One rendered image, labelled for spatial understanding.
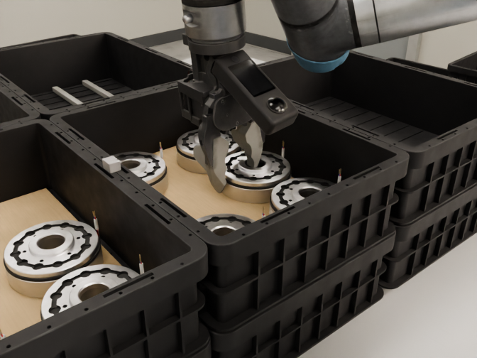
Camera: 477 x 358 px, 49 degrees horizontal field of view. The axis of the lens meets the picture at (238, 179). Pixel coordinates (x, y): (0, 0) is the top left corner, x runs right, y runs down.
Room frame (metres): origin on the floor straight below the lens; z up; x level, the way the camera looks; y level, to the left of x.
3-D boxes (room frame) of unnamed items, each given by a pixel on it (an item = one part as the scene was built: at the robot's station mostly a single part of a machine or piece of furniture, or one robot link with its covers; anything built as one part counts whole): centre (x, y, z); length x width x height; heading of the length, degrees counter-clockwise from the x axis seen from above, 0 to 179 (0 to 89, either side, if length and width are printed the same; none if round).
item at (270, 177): (0.66, -0.02, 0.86); 0.10 x 0.10 x 0.01
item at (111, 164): (0.52, 0.14, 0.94); 0.02 x 0.01 x 0.01; 39
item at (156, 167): (0.66, 0.15, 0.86); 0.10 x 0.10 x 0.01
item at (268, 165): (0.66, -0.02, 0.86); 0.05 x 0.05 x 0.01
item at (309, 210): (0.62, 0.03, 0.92); 0.40 x 0.30 x 0.02; 39
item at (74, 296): (0.39, 0.14, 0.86); 0.05 x 0.05 x 0.01
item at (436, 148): (0.81, -0.20, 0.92); 0.40 x 0.30 x 0.02; 39
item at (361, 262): (0.62, 0.03, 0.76); 0.40 x 0.30 x 0.12; 39
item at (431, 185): (0.81, -0.20, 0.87); 0.40 x 0.30 x 0.11; 39
